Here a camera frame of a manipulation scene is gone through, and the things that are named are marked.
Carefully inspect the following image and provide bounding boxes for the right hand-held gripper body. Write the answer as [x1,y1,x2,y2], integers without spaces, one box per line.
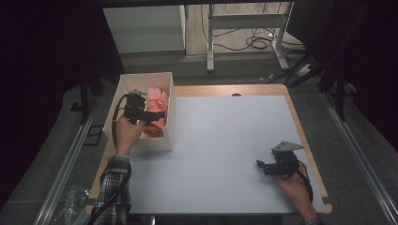
[269,141,305,180]

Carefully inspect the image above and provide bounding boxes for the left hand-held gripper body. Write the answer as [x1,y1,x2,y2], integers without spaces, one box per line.
[123,88,148,126]

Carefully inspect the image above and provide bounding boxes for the pink glove with grey palm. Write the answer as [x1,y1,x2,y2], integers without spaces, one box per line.
[143,117,168,139]

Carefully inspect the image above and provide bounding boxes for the pink glove with red logo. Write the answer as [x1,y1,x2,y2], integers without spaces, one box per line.
[145,86,170,114]

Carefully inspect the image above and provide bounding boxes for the white box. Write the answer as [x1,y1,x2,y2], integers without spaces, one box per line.
[101,72,176,154]

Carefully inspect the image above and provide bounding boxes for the person's left hand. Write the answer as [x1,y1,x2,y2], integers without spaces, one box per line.
[114,115,147,158]

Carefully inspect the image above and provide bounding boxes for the person's right hand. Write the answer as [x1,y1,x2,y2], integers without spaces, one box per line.
[274,165,317,221]

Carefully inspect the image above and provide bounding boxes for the pale grey table mat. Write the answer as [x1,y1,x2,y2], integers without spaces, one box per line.
[126,95,327,216]

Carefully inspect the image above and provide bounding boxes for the black stand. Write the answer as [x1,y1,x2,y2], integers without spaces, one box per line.
[318,70,359,123]
[69,74,105,126]

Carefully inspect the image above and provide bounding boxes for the white cabinet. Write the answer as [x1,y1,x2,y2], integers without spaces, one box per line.
[102,4,187,54]

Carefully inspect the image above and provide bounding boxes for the white power strip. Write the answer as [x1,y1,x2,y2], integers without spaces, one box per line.
[295,63,313,78]

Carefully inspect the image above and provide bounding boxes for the clear plastic bag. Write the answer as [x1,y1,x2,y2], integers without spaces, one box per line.
[51,187,95,225]

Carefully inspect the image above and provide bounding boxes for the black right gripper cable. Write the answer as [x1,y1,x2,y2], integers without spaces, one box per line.
[296,159,314,204]

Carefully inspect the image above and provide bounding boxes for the black floor bracket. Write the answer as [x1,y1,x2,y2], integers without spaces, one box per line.
[83,124,105,147]

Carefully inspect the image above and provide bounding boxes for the aluminium rail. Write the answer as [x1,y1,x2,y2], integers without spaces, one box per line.
[33,96,101,225]
[321,91,398,225]

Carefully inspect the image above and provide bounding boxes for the black floor cables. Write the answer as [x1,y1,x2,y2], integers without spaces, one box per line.
[200,2,307,54]

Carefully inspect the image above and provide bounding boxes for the grey metal desk frame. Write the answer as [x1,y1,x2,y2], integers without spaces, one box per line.
[206,1,296,73]

